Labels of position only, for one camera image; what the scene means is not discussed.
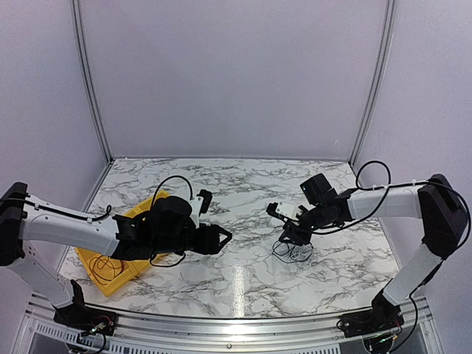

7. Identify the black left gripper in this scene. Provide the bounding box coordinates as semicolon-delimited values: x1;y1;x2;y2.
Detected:
153;223;233;255

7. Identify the cable pile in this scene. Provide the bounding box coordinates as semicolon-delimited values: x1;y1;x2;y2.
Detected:
271;239;315;265

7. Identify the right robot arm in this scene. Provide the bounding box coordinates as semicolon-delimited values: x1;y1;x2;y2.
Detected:
268;216;423;316

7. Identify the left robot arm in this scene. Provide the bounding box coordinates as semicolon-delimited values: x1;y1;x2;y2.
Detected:
1;182;232;328

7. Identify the yellow bin right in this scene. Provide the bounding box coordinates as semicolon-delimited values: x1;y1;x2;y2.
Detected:
123;190;170;220

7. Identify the yellow bin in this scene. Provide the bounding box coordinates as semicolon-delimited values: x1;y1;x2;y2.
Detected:
75;248;150;297
123;190;170;220

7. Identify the yellow bin left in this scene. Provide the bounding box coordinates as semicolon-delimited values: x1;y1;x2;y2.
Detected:
75;248;150;297

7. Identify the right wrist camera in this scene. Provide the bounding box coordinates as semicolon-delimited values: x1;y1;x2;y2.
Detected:
266;202;305;221

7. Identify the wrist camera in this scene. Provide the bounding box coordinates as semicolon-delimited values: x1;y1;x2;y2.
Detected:
190;189;212;229
266;202;305;221

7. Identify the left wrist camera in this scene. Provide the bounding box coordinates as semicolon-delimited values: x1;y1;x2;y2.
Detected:
190;189;212;229

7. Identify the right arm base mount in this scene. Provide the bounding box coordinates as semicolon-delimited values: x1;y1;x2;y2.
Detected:
336;290;404;338

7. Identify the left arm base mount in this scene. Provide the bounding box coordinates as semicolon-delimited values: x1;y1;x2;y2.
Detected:
53;280;117;336

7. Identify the aluminium front rail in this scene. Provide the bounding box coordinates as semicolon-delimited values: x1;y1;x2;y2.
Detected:
11;294;444;353

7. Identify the right frame post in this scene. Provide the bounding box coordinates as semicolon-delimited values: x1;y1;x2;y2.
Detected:
348;0;398;168

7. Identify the frame post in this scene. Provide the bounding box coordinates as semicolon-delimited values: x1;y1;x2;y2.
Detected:
348;0;398;168
71;0;114;164

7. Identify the left frame post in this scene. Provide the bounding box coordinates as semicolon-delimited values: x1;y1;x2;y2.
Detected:
71;0;114;164

